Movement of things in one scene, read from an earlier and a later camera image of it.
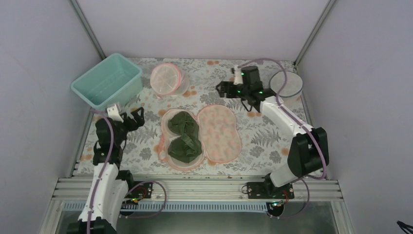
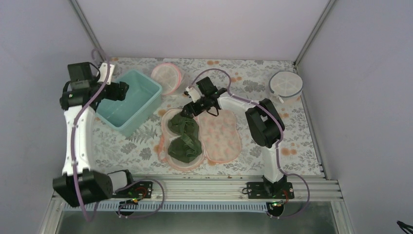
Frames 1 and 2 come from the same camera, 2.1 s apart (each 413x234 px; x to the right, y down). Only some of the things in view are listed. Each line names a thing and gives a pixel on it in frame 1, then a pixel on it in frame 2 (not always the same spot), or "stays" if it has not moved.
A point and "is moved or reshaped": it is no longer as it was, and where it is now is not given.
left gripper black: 139,121 → 122,91
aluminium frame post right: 314,33 stays
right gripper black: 223,85 → 190,108
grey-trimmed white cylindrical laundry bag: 290,93 stays
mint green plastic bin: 115,79 is moved or reshaped
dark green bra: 187,145 stays
